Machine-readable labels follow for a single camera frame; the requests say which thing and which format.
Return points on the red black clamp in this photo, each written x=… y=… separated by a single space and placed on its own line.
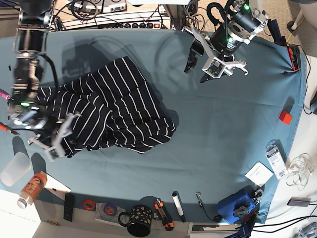
x=294 y=54

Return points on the orange label bottle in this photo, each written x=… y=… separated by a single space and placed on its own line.
x=31 y=190

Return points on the orange screwdriver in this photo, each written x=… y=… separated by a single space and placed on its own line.
x=8 y=129

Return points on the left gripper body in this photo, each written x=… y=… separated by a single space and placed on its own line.
x=221 y=46

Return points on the navy white striped t-shirt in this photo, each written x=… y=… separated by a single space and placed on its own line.
x=116 y=106

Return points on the black mug yellow pattern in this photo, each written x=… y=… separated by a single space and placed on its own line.
x=138 y=221

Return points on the red cube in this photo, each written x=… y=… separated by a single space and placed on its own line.
x=285 y=117

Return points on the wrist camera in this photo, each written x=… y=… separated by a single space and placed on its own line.
x=54 y=153
x=214 y=67

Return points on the black power strip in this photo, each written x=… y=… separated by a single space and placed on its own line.
x=135 y=25

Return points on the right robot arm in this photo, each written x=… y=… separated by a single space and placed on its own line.
x=37 y=102

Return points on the orange black utility knife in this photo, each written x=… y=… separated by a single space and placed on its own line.
x=163 y=214

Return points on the black remote control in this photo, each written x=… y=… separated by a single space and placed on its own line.
x=69 y=201

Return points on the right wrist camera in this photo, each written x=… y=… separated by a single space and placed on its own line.
x=54 y=153

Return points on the orange tape roll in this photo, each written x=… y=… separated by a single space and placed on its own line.
x=89 y=205

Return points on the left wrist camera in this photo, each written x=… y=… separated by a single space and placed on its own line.
x=214 y=67

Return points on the white paper sheet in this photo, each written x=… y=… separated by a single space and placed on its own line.
x=54 y=184

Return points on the pink pen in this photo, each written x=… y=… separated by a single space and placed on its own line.
x=4 y=95

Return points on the white black marker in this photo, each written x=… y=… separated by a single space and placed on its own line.
x=178 y=206

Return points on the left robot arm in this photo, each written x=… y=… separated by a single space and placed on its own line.
x=238 y=22

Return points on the white paper card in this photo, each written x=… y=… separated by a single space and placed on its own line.
x=259 y=174

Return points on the teal table cloth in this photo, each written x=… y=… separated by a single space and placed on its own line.
x=222 y=126

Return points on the grey adapter box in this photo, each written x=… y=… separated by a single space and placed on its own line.
x=299 y=202

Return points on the purple tape roll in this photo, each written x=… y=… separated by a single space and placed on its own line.
x=110 y=209

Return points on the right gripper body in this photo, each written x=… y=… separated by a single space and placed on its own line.
x=48 y=130

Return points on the white packaged item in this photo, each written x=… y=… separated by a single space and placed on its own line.
x=276 y=161

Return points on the carabiner with black cord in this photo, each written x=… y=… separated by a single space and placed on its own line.
x=216 y=218

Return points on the translucent plastic cup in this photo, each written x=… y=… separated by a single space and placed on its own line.
x=17 y=167

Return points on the blue clamp device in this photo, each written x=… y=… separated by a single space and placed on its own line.
x=239 y=205

